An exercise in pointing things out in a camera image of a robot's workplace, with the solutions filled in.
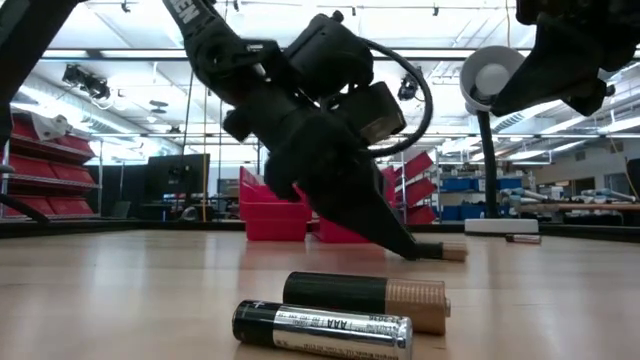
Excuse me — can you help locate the red plastic bin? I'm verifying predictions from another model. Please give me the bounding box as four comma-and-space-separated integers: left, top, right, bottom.
238, 166, 314, 243
312, 167, 400, 245

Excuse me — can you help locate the silver AAA battery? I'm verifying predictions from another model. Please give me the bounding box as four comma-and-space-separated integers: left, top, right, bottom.
504, 233, 543, 245
231, 299, 415, 360

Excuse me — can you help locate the black copper AA battery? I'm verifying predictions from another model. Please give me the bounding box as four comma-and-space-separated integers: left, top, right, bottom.
415, 241, 469, 263
282, 271, 452, 337

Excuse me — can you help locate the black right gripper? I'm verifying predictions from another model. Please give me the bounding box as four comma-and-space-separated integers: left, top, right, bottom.
491, 0, 640, 118

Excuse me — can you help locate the white plastic part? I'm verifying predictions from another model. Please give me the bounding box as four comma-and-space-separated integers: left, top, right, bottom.
30, 112, 75, 143

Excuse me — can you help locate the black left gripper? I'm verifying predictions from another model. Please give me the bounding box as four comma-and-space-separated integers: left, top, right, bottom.
222, 93, 421, 262

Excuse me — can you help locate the black aluminium table frame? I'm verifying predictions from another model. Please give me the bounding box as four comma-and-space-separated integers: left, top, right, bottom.
0, 218, 640, 244

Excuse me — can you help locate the black ceiling camera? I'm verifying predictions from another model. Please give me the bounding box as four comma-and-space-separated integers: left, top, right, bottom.
397, 69, 424, 103
61, 63, 112, 101

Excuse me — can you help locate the blue storage bin shelf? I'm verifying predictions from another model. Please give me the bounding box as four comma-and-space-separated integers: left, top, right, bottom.
438, 175, 525, 222

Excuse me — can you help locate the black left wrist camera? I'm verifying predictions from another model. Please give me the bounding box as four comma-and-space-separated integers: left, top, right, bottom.
343, 81, 408, 148

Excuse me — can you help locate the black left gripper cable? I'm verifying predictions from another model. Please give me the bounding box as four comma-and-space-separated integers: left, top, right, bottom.
363, 38, 435, 159

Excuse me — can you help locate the black overhead light bar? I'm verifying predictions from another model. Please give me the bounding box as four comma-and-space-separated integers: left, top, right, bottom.
42, 47, 534, 62

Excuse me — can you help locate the black monitor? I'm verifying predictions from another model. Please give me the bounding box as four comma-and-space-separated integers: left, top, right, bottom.
145, 153, 211, 201

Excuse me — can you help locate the red bin storage rack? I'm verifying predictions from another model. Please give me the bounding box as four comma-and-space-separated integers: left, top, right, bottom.
0, 110, 101, 224
398, 151, 439, 225

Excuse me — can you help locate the wooden workbench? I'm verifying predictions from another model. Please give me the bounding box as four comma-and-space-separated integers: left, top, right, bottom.
519, 202, 640, 212

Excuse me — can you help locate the white desk lamp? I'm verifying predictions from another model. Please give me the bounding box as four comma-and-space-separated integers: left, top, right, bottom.
458, 45, 540, 236

